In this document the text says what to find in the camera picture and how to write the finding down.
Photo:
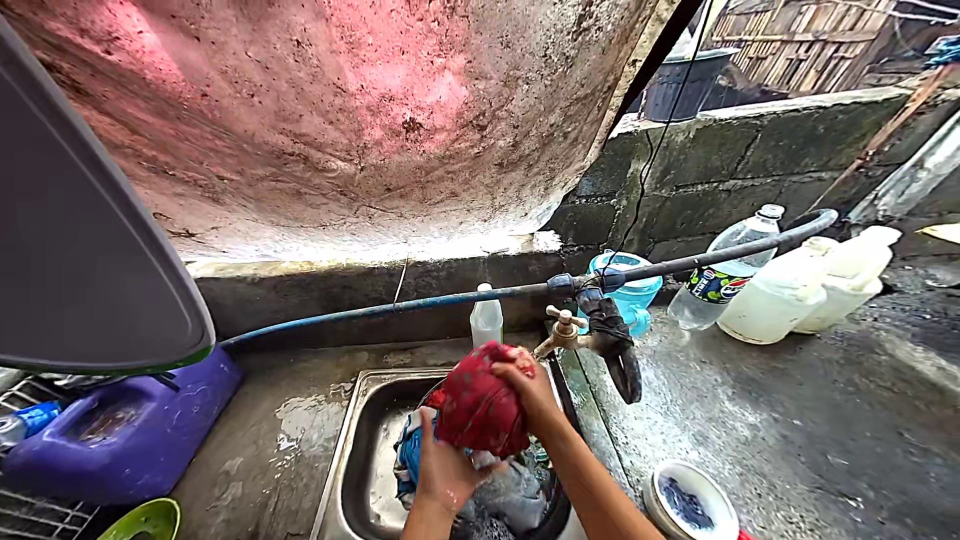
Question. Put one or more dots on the stainless steel sink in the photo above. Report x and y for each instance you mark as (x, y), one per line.
(379, 487)

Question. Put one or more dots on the large gray oval panel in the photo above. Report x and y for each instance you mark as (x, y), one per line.
(90, 240)

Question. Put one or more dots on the person's left hand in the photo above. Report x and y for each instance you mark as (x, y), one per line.
(448, 474)

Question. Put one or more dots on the blue and silver packet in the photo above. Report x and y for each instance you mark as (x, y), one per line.
(36, 420)

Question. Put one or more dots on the thin wooden pole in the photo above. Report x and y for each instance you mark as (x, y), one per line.
(892, 124)

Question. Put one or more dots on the black round basin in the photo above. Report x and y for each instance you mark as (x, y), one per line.
(559, 514)

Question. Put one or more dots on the stained hanging tarpaulin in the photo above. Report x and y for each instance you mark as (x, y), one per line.
(360, 127)

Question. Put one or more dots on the person's right fingers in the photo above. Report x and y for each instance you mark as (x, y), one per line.
(513, 371)

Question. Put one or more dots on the purple plastic jerrycan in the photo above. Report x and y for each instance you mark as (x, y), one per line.
(142, 442)

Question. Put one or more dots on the white round tub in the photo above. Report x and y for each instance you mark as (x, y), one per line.
(660, 504)

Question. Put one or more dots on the brass faucet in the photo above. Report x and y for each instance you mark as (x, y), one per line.
(564, 330)

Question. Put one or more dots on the red patterned wet cloth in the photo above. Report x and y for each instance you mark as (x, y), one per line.
(480, 405)

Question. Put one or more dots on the cream plastic jug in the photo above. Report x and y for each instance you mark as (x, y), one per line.
(772, 300)
(847, 289)

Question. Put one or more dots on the light blue plastic pitcher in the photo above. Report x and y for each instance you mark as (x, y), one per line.
(636, 296)

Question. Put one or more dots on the clear bottle with dark label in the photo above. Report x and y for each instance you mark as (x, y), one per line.
(720, 281)

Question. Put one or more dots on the white translucent bottle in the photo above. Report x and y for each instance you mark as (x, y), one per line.
(487, 320)

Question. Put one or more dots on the wooden slat fence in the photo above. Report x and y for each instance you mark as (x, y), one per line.
(802, 49)

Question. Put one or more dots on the green plastic bowl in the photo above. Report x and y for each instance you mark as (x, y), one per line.
(154, 517)

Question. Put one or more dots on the person's right hand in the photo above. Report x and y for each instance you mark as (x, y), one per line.
(541, 397)

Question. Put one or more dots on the yellow pointed object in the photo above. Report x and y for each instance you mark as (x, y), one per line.
(941, 232)

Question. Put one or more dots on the black plastic bucket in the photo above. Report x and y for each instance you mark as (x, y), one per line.
(679, 90)

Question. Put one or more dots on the whitish thick post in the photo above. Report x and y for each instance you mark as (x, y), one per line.
(911, 172)

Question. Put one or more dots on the black elbow pipe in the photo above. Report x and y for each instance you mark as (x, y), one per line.
(613, 345)

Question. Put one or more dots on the person's left thumb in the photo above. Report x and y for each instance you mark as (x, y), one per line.
(427, 429)

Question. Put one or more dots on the blue and black water pipe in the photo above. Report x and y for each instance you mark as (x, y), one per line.
(480, 295)

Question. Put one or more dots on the person's left forearm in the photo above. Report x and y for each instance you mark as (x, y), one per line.
(428, 525)

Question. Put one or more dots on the person's right forearm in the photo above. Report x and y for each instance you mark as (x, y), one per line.
(595, 481)

